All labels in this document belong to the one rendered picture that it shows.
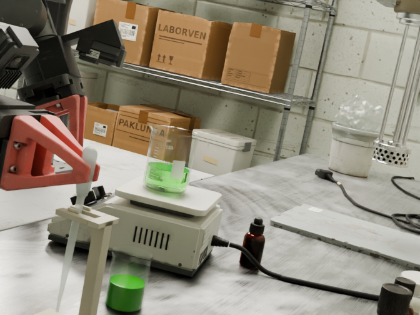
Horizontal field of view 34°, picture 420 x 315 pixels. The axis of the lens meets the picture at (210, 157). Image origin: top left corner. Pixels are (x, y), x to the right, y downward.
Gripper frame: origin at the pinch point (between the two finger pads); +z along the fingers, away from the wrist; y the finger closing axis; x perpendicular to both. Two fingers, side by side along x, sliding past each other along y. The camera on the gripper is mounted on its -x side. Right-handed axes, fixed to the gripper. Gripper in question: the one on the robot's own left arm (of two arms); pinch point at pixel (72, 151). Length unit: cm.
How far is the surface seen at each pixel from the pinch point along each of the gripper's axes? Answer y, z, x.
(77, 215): -31.1, 6.3, -4.7
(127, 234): -4.1, 12.0, -3.9
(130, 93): 284, -28, 17
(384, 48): 228, -7, -104
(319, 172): 85, 22, -40
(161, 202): -4.9, 9.6, -9.3
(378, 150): 28, 15, -44
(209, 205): -2.8, 12.0, -14.7
